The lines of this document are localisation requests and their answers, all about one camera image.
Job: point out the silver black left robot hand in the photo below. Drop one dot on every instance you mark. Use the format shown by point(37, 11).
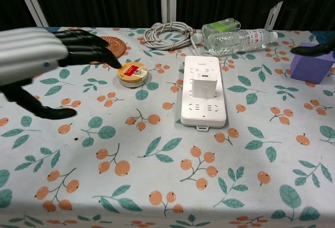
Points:
point(31, 52)

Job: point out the white plug adapter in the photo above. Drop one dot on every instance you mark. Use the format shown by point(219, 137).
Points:
point(204, 86)

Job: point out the white power strip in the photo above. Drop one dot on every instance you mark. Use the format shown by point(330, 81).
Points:
point(204, 113)

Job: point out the purple foam cube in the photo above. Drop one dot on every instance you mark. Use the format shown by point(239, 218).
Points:
point(308, 68)

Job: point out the clear bottle with red print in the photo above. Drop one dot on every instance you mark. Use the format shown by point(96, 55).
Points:
point(235, 42)

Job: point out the plastic bottle with green label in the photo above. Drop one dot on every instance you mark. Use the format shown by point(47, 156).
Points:
point(222, 25)

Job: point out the round woven brown coaster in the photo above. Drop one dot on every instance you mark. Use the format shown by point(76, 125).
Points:
point(117, 46)

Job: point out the round tin with red label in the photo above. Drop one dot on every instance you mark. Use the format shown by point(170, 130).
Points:
point(132, 75)

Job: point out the floral fruit print tablecloth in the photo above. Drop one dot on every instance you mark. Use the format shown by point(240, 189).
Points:
point(157, 173)

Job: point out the white slanted frame post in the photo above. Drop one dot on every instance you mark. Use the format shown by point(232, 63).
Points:
point(31, 3)
point(272, 18)

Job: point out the white upright frame post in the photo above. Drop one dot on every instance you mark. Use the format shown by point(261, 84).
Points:
point(167, 0)

